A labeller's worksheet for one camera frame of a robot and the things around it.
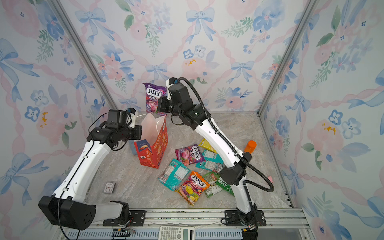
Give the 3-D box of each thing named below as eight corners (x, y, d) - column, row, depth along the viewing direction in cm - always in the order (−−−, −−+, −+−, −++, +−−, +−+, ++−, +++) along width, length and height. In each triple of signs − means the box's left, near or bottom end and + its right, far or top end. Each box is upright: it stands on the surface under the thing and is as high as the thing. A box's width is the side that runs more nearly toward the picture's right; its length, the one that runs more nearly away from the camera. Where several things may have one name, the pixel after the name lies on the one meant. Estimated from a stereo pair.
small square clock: (105, 193, 84) (102, 191, 81) (108, 184, 87) (106, 182, 84) (112, 193, 84) (110, 191, 81) (115, 184, 87) (113, 182, 85)
